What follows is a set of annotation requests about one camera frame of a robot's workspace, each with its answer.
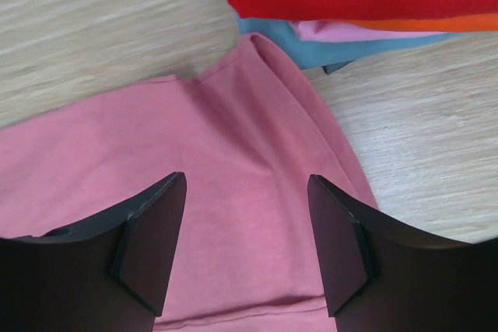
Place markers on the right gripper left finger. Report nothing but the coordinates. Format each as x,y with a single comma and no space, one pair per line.
107,272

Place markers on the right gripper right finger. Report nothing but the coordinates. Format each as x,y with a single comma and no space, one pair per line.
380,274

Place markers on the grey folded t shirt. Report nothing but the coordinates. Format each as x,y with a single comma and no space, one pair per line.
311,54

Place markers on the light pink folded t shirt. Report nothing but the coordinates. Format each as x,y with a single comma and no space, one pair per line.
336,32

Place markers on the orange folded t shirt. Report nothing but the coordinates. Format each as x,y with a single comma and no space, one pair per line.
459,24

